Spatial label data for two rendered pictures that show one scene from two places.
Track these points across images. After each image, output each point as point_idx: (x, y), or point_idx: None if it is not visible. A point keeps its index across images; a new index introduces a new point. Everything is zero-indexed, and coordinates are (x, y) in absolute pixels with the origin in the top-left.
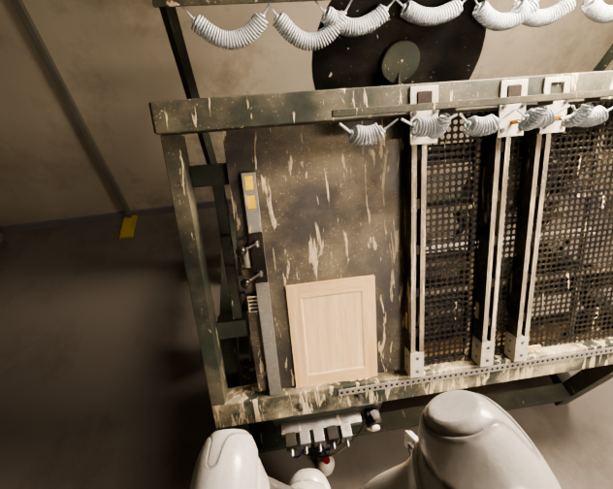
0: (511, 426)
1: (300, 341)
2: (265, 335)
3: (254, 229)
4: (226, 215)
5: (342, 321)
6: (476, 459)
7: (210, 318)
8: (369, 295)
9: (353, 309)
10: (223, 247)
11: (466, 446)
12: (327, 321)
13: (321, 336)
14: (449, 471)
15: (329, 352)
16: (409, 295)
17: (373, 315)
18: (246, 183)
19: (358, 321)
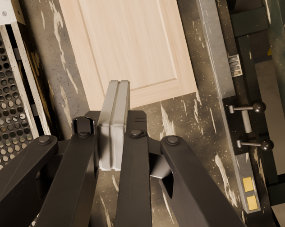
0: None
1: (169, 20)
2: (217, 26)
3: (242, 156)
4: (263, 154)
5: (118, 52)
6: None
7: (284, 43)
8: (93, 93)
9: (108, 71)
10: (264, 120)
11: None
12: (139, 51)
13: (142, 29)
14: None
15: (127, 5)
16: (43, 104)
17: (80, 65)
18: (254, 202)
19: (98, 55)
